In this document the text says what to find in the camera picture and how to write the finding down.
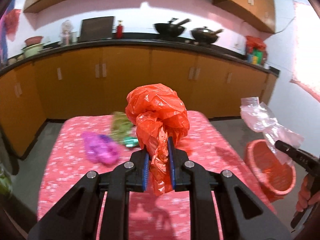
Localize large red plastic bag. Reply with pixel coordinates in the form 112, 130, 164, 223
125, 83, 190, 196

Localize stacked basins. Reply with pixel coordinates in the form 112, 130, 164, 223
22, 36, 43, 58

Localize bright green plastic bag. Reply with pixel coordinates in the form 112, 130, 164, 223
123, 137, 139, 148

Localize right black wok with lid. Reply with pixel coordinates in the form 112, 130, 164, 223
190, 27, 223, 44

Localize dark cutting board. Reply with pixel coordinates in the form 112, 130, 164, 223
78, 16, 114, 42

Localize olive green plastic bag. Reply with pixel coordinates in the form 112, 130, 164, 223
110, 112, 133, 145

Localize left black wok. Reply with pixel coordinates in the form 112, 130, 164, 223
153, 18, 191, 39

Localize hanging red plastic bag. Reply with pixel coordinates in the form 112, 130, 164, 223
4, 8, 21, 41

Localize black countertop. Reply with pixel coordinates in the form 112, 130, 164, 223
1, 33, 280, 77

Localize red lined trash basket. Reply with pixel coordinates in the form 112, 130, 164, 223
244, 139, 296, 202

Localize pink window curtain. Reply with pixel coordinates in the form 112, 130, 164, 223
291, 1, 319, 101

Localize lower wooden cabinets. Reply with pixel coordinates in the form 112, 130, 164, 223
1, 46, 277, 159

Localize wrapped jar on counter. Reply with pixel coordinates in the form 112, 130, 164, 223
60, 20, 73, 46

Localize clear plastic bag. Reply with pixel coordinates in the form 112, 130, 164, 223
240, 97, 304, 165

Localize right hand orange glove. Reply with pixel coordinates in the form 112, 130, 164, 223
296, 175, 320, 212

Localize red floral table cloth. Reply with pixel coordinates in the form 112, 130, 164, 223
37, 111, 271, 239

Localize red bag covered items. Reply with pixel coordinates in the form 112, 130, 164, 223
245, 36, 267, 66

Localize red bottle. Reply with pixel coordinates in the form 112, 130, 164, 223
116, 20, 124, 39

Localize purple plastic bag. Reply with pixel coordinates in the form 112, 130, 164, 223
81, 132, 120, 165

